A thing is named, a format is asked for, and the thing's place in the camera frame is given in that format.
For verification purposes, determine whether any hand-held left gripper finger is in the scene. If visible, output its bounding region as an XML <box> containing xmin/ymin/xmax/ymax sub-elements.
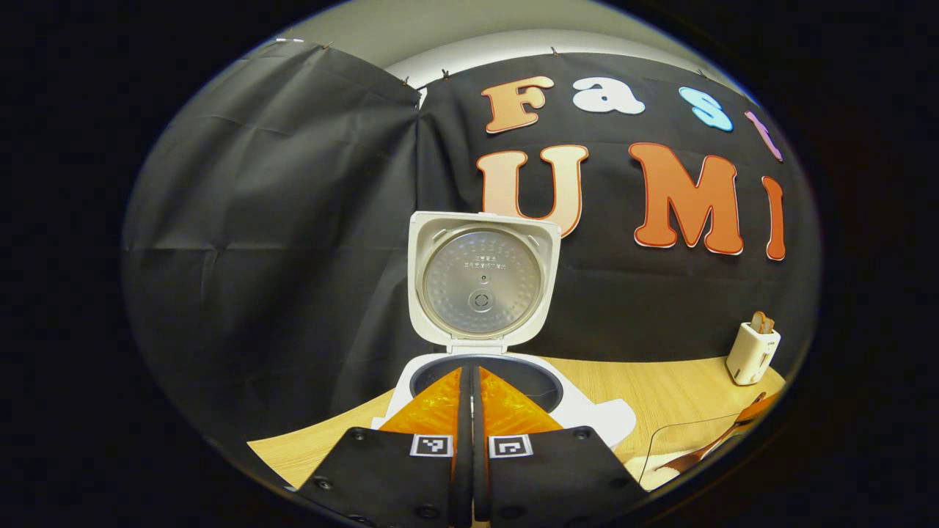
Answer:
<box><xmin>471</xmin><ymin>365</ymin><xmax>650</xmax><ymax>528</ymax></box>
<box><xmin>293</xmin><ymin>365</ymin><xmax>470</xmax><ymax>528</ymax></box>

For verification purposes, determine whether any white rice cooker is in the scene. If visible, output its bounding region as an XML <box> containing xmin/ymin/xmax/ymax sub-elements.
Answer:
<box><xmin>370</xmin><ymin>211</ymin><xmax>637</xmax><ymax>470</ymax></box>

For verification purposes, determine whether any clear plastic rice box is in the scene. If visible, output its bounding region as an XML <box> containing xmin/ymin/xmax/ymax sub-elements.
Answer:
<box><xmin>637</xmin><ymin>411</ymin><xmax>749</xmax><ymax>491</ymax></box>

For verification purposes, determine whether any white toaster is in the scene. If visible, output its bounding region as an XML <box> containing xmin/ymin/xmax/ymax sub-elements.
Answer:
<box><xmin>726</xmin><ymin>321</ymin><xmax>781</xmax><ymax>386</ymax></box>

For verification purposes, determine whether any black backdrop cloth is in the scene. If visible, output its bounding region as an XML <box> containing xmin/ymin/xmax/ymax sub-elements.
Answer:
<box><xmin>123</xmin><ymin>40</ymin><xmax>821</xmax><ymax>455</ymax></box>

